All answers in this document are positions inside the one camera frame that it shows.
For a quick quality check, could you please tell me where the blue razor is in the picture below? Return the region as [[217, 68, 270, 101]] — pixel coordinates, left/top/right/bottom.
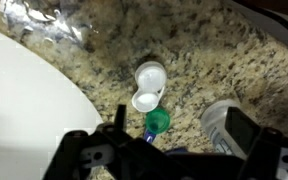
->
[[143, 128, 159, 144]]

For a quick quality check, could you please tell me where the crumpled clear plastic wrapper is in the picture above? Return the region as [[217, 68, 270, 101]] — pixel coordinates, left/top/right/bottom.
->
[[0, 0, 97, 46]]

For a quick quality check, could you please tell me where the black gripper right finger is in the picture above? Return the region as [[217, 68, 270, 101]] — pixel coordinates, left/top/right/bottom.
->
[[224, 105, 288, 180]]

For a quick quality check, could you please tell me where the white sink basin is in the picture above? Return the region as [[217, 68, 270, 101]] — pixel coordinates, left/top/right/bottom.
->
[[0, 24, 104, 180]]

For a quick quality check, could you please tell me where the white contact lens case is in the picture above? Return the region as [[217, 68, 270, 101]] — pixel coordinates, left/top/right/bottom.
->
[[131, 60, 168, 113]]

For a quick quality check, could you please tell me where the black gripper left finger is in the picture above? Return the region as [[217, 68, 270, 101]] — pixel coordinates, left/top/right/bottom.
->
[[42, 104, 142, 180]]

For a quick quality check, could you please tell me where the clear plastic water bottle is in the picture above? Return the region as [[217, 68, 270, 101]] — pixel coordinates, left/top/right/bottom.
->
[[200, 98, 252, 159]]

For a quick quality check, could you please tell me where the green round cap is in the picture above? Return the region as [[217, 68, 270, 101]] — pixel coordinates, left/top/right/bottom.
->
[[145, 107, 171, 135]]

